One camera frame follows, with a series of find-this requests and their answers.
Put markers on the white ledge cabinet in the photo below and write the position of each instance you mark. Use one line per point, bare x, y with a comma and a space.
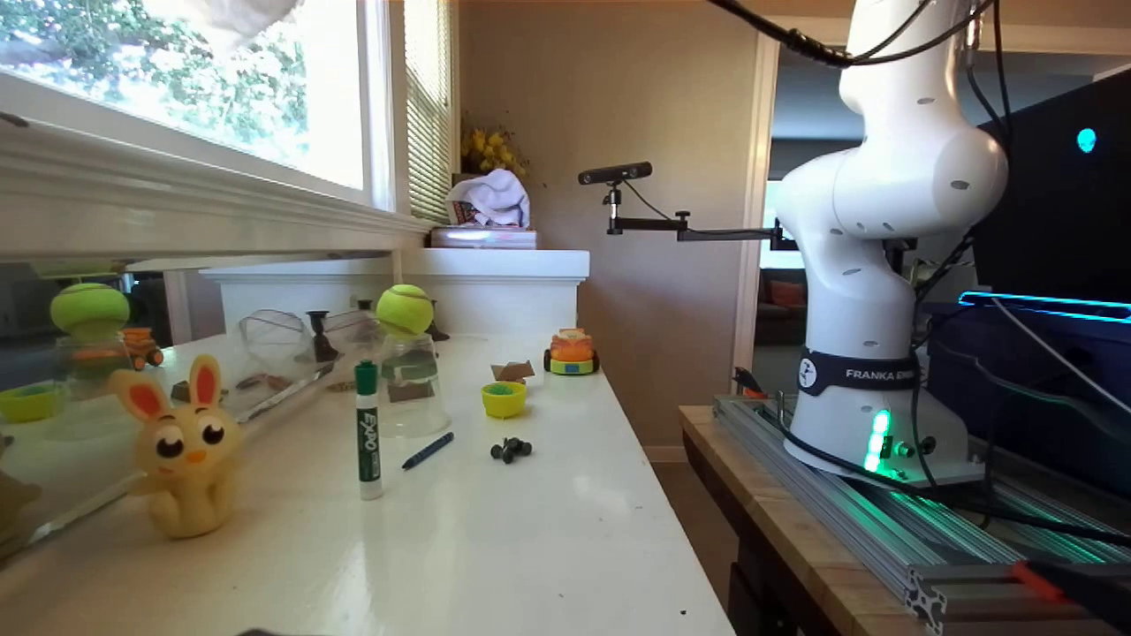
497, 296

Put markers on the yellow-green tennis ball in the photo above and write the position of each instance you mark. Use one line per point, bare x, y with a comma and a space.
404, 308

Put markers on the black stereo camera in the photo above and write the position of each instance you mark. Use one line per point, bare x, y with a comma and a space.
617, 175

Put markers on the white window blinds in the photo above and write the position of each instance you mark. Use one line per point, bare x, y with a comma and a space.
426, 119

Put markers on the wooden workbench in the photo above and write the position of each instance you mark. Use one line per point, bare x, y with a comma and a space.
765, 533

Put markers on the small yellow-green cup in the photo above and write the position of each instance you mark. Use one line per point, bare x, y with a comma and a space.
501, 402

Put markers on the small black toy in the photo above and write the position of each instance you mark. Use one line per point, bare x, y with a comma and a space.
508, 450

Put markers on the yellow flower bunch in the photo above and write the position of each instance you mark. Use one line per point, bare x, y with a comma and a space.
492, 151

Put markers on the leafy outdoor tree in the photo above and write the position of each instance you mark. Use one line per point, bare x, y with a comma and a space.
143, 58

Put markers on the silver plate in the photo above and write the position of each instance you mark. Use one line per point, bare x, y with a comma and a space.
483, 238

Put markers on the aluminium extrusion rails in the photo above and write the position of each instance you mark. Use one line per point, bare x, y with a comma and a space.
849, 519

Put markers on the blue glowing bin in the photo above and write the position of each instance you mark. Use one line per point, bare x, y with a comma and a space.
1035, 375

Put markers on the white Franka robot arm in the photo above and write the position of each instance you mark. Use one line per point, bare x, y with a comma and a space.
896, 198

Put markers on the long counter mirror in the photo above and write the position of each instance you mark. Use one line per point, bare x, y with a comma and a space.
73, 470

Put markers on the black computer case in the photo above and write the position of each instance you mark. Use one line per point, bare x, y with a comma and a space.
1062, 198

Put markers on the yellow bunny plush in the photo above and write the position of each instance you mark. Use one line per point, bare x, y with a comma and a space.
180, 455

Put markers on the clear glass jar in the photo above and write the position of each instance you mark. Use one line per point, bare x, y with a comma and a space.
414, 393

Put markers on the thin black pen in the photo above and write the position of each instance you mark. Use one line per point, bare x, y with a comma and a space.
426, 450

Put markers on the large white framed window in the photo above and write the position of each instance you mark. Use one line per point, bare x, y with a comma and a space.
319, 108

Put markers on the green capped whiteboard marker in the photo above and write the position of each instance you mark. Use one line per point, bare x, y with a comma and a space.
368, 426

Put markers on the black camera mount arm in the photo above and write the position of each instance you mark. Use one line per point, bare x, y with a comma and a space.
695, 231

